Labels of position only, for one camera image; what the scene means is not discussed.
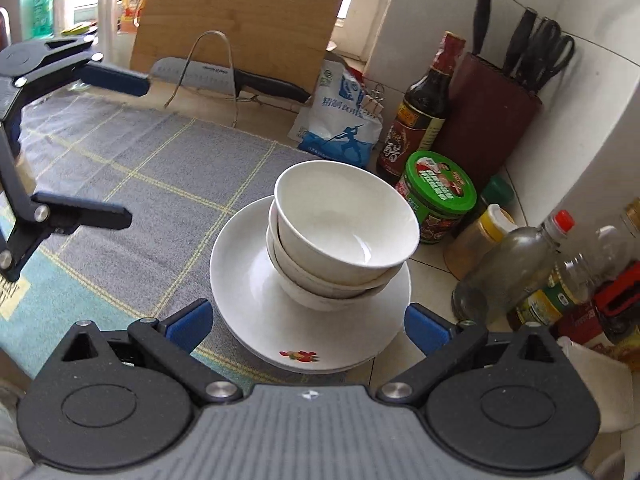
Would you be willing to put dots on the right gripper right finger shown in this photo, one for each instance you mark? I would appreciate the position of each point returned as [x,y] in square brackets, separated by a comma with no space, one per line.
[448,349]

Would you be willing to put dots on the dark vinegar bottle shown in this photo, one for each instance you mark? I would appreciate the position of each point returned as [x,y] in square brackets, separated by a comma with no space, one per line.
[421,113]

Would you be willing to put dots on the plastic oil bottle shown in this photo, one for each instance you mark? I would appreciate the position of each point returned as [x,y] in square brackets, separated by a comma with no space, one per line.
[574,279]

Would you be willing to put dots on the white ceramic bowl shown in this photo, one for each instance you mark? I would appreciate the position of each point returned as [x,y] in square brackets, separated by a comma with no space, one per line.
[341,223]

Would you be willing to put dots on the clear glass bottle red cap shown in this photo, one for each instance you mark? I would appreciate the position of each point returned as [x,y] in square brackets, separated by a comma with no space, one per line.
[511,271]

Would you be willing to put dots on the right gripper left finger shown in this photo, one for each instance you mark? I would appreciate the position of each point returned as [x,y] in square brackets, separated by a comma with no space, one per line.
[166,345]

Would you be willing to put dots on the green cap small jar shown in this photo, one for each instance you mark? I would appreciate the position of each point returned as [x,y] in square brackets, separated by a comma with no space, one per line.
[497,191]

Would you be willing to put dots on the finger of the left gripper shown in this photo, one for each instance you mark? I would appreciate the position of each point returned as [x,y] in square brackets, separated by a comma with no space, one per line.
[40,215]
[45,65]

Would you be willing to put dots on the green detergent bottle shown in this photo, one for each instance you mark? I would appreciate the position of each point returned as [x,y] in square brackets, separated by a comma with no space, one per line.
[42,18]

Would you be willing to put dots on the white plate fruit print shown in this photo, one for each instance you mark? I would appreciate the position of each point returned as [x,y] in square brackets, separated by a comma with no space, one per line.
[259,313]

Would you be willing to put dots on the green lid mushroom sauce jar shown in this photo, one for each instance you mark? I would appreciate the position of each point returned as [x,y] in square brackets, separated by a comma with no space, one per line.
[438,191]

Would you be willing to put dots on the blue white salt bag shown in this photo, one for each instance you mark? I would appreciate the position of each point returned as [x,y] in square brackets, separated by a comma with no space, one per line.
[334,126]

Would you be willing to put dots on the yellow lid spice jar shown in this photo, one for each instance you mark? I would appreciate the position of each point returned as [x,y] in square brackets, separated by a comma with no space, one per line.
[464,253]

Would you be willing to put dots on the brown knife block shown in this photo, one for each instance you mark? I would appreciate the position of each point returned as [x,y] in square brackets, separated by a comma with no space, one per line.
[489,114]

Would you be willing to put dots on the grey checked cloth mat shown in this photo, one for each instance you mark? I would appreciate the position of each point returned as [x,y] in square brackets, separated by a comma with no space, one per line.
[181,171]

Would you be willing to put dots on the kitchen cleaver knife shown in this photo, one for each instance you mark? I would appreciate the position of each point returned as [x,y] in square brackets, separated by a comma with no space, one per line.
[264,85]

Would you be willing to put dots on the wire rack stand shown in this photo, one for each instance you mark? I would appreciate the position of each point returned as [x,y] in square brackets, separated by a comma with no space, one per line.
[200,75]

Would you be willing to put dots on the wooden cutting board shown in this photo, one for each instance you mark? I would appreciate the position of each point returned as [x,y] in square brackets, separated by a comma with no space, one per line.
[280,39]

